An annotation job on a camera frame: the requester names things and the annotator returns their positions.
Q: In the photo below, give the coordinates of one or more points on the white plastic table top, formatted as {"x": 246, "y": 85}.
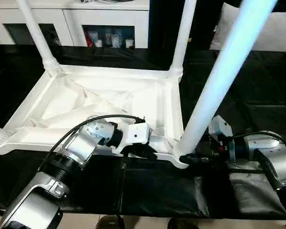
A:
{"x": 85, "y": 95}

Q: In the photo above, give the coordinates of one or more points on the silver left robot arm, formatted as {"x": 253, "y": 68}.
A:
{"x": 85, "y": 140}

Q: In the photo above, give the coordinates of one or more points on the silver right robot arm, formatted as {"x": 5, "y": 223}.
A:
{"x": 271, "y": 152}

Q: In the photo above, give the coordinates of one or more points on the dark right robot foot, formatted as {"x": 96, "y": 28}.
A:
{"x": 181, "y": 223}

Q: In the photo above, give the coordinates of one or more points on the black work mat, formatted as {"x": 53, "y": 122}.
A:
{"x": 252, "y": 83}

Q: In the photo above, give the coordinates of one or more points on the black box with gold label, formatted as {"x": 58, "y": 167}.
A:
{"x": 162, "y": 23}

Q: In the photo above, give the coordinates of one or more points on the grey cushion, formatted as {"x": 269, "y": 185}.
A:
{"x": 276, "y": 33}

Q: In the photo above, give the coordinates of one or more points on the white glass-door cabinet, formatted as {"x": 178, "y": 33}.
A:
{"x": 97, "y": 14}

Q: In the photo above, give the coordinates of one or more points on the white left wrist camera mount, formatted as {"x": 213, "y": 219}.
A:
{"x": 135, "y": 133}

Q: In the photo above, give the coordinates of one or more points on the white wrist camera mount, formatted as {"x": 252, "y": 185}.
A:
{"x": 135, "y": 133}
{"x": 220, "y": 126}

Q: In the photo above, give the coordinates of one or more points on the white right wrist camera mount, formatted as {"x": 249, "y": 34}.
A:
{"x": 220, "y": 126}

